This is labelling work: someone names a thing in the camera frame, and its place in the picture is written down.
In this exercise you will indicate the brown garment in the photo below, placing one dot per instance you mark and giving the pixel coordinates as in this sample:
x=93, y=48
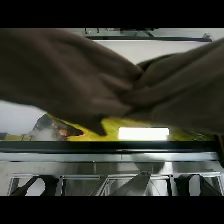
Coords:
x=66, y=73

